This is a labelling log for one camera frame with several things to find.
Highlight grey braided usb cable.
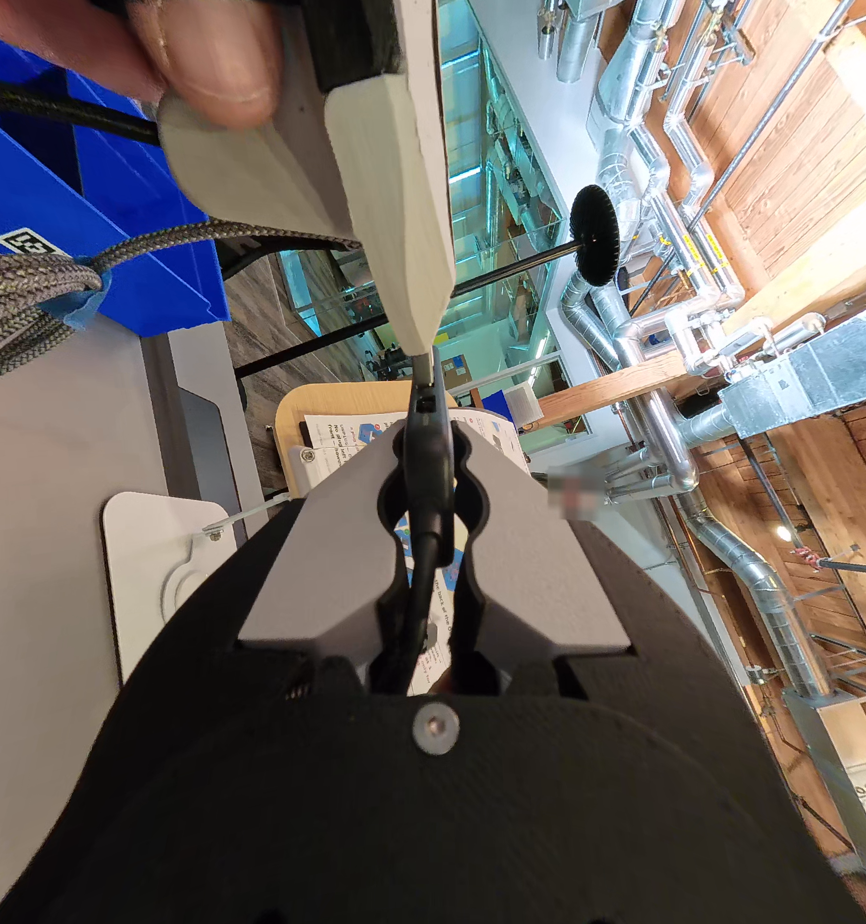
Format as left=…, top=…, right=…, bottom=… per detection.
left=0, top=220, right=365, bottom=391

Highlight printed instruction sheet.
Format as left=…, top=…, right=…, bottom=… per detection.
left=302, top=408, right=531, bottom=697

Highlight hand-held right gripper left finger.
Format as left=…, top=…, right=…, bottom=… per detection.
left=237, top=422, right=412, bottom=693

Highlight black floor lamp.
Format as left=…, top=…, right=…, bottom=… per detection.
left=234, top=184, right=625, bottom=380

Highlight rectangular metal duct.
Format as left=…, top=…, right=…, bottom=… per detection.
left=718, top=299, right=866, bottom=437

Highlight silver duct pipes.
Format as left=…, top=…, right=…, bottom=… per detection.
left=548, top=0, right=838, bottom=701

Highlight black usb cable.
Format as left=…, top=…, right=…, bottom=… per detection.
left=370, top=348, right=457, bottom=695
left=0, top=76, right=161, bottom=145

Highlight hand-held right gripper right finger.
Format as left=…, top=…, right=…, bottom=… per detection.
left=449, top=424, right=634, bottom=695

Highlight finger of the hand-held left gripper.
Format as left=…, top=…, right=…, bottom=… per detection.
left=323, top=0, right=457, bottom=356
left=159, top=96, right=359, bottom=251

